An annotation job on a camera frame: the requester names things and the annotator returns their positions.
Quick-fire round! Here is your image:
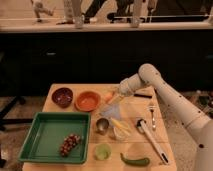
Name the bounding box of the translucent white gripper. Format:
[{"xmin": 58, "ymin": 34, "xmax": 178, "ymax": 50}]
[{"xmin": 114, "ymin": 74, "xmax": 142, "ymax": 102}]

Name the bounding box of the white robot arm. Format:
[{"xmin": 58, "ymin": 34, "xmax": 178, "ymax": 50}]
[{"xmin": 118, "ymin": 63, "xmax": 213, "ymax": 171}]

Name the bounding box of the orange red bowl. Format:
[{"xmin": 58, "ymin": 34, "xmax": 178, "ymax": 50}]
[{"xmin": 75, "ymin": 91, "xmax": 101, "ymax": 112}]

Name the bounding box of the dark maroon bowl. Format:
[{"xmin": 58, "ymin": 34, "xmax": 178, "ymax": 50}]
[{"xmin": 52, "ymin": 87, "xmax": 73, "ymax": 108}]

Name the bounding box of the black chalkboard eraser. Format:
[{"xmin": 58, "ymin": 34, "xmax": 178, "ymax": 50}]
[{"xmin": 134, "ymin": 89, "xmax": 152, "ymax": 99}]

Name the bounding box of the blue sponge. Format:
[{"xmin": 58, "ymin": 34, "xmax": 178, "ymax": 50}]
[{"xmin": 109, "ymin": 87, "xmax": 119, "ymax": 94}]

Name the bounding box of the small metal cup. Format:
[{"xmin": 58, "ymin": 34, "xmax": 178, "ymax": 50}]
[{"xmin": 96, "ymin": 118, "xmax": 109, "ymax": 135}]

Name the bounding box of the green lime cup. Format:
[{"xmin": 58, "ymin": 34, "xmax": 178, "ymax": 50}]
[{"xmin": 95, "ymin": 144, "xmax": 111, "ymax": 160}]

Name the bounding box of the green chili pepper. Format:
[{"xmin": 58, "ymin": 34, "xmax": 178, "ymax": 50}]
[{"xmin": 120, "ymin": 153, "xmax": 150, "ymax": 167}]

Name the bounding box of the red grape bunch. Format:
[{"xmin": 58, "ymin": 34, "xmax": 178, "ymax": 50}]
[{"xmin": 60, "ymin": 134, "xmax": 81, "ymax": 157}]

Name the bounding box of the green plastic tray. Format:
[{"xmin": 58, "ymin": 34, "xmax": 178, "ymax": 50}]
[{"xmin": 19, "ymin": 112, "xmax": 91, "ymax": 164}]

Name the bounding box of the black office chair base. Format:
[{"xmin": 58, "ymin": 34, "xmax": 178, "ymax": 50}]
[{"xmin": 0, "ymin": 96, "xmax": 33, "ymax": 131}]

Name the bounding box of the white handled kitchen tool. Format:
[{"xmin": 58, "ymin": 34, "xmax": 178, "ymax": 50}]
[{"xmin": 136, "ymin": 119, "xmax": 169, "ymax": 165}]

